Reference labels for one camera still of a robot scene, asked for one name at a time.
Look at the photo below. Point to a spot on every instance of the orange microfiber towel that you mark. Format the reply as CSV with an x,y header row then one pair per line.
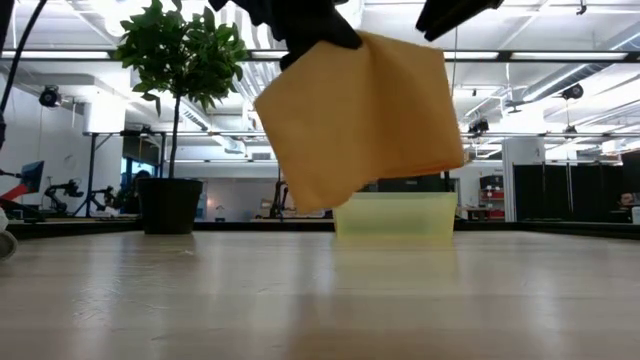
x,y
365,125

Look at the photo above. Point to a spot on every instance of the green potted plant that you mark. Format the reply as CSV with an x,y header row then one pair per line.
x,y
175,75

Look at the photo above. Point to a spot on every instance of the yellow-green plastic bin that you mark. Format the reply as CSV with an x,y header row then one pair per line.
x,y
395,215

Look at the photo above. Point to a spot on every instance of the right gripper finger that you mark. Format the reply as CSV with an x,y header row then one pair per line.
x,y
455,15

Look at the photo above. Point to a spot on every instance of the long ceiling light bar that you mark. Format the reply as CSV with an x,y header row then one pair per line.
x,y
55,55

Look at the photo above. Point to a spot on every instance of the person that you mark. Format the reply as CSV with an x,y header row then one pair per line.
x,y
625,205
132,192

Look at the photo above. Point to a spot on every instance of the black background robot arm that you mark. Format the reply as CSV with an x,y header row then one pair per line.
x,y
62,192

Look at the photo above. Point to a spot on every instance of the shelf with red boxes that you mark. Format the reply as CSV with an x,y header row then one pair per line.
x,y
492,197

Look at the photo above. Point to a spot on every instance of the black ceiling camera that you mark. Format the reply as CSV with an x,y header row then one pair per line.
x,y
573,92
50,96
478,127

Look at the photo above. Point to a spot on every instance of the red and blue sign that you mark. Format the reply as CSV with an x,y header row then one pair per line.
x,y
27,182

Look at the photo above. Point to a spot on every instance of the black computer monitor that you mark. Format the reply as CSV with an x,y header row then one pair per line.
x,y
415,184

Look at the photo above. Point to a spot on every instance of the grey microfiber towel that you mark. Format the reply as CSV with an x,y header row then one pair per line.
x,y
6,245

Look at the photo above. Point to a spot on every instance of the black room partition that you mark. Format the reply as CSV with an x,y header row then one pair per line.
x,y
565,190

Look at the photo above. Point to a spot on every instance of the black aluminium table frame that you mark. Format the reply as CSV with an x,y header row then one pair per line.
x,y
75,227

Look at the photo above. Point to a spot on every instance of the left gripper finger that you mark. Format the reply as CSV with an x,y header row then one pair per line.
x,y
320,42

